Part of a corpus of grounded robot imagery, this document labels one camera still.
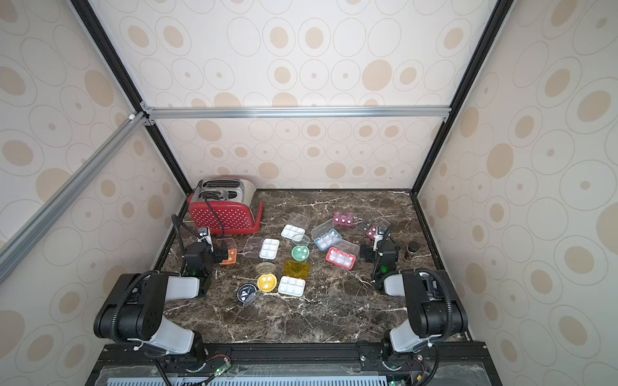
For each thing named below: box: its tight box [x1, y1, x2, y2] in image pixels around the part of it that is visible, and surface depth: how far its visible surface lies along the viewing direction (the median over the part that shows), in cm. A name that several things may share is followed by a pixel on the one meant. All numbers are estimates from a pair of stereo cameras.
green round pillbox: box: [291, 234, 311, 263], surface depth 99 cm
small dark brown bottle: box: [407, 241, 421, 254], surface depth 91 cm
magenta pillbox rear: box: [333, 210, 355, 228], surface depth 111 cm
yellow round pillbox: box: [255, 261, 278, 294], surface depth 91 cm
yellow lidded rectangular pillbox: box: [277, 259, 311, 298], surface depth 92 cm
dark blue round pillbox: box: [236, 283, 258, 304], surface depth 89 cm
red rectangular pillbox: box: [325, 239, 360, 271], surface depth 98 cm
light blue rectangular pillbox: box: [313, 228, 343, 252], surface depth 103 cm
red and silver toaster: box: [187, 178, 264, 235], surface depth 96 cm
